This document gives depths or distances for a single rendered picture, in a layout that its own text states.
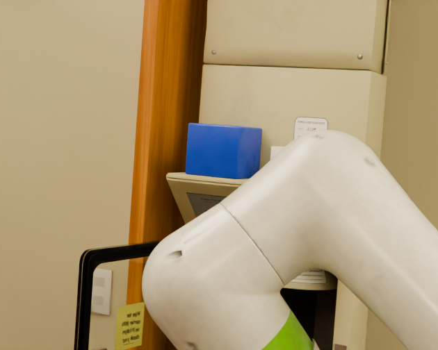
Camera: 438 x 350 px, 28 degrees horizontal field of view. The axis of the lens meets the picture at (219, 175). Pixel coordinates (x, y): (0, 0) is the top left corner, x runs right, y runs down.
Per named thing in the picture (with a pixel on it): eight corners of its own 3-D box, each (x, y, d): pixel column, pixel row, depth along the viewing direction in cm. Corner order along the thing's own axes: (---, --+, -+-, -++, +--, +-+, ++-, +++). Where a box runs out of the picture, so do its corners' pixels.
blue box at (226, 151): (208, 173, 160) (212, 124, 160) (258, 178, 156) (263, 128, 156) (184, 174, 151) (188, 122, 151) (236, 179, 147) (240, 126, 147)
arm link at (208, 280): (225, 204, 84) (208, 194, 96) (119, 286, 83) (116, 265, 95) (334, 347, 87) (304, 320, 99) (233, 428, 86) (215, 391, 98)
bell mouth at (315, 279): (269, 269, 177) (271, 242, 176) (354, 281, 169) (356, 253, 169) (234, 280, 161) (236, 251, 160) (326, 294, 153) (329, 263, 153)
